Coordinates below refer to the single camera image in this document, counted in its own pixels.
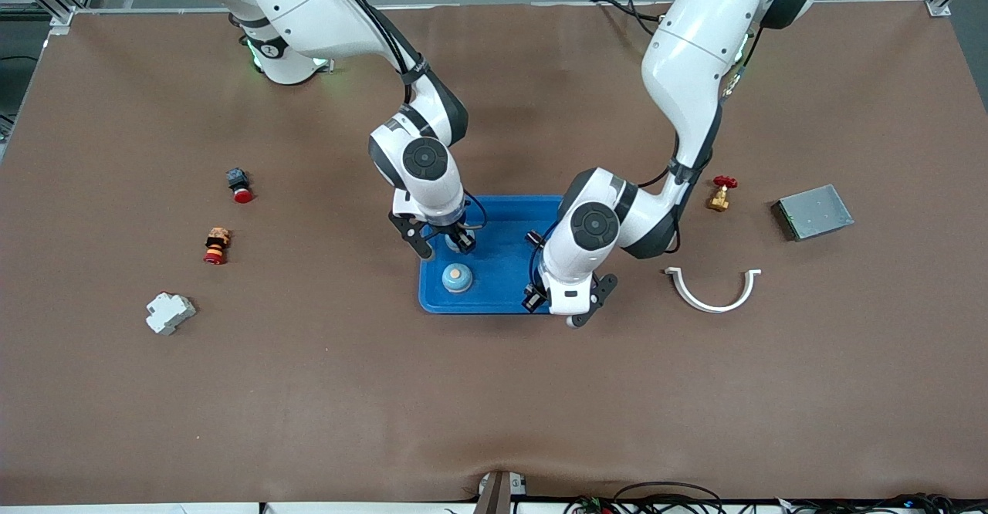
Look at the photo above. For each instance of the white curved pipe clip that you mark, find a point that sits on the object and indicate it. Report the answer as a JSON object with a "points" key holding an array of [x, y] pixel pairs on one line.
{"points": [[715, 308]]}

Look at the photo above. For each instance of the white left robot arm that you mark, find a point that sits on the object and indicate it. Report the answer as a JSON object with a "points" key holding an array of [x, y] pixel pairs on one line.
{"points": [[687, 59]]}

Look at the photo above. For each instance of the grey metal camera bracket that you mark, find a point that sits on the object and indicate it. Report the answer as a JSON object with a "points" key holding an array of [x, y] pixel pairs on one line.
{"points": [[494, 495]]}

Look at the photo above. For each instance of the white circuit breaker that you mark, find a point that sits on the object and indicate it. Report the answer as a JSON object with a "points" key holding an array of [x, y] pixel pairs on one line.
{"points": [[170, 313]]}

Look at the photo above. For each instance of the grey metal box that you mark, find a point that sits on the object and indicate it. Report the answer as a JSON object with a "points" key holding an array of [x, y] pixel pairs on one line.
{"points": [[818, 211]]}

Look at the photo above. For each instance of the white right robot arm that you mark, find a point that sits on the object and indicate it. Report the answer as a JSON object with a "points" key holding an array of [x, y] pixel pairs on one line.
{"points": [[309, 5]]}

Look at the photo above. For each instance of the blue plastic tray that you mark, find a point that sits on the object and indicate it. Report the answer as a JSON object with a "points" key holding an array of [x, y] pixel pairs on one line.
{"points": [[494, 275]]}

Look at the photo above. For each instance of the red emergency stop button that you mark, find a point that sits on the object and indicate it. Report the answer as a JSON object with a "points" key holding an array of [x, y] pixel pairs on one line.
{"points": [[239, 186]]}

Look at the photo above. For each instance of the green lit base connector box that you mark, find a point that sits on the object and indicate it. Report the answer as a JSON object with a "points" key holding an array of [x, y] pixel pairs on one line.
{"points": [[323, 65], [739, 66]]}

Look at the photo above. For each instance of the red yellow push button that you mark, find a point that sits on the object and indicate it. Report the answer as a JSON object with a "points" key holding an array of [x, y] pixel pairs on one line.
{"points": [[217, 245]]}

